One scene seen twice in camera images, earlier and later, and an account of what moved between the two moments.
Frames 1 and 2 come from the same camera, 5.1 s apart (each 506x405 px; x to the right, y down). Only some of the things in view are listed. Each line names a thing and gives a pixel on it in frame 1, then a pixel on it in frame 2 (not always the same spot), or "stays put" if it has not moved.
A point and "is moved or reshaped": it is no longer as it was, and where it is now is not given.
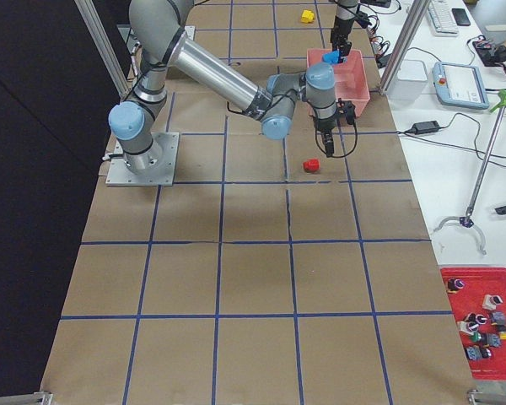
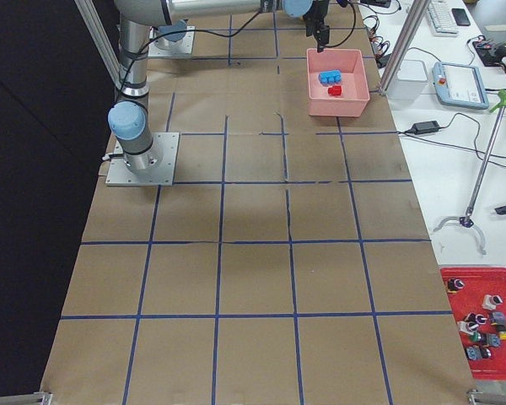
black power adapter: (426, 126) stays put
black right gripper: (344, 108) → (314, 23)
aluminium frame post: (414, 20) stays put
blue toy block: (331, 57) is moved or reshaped
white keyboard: (441, 19) stays put
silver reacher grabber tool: (468, 219) stays put
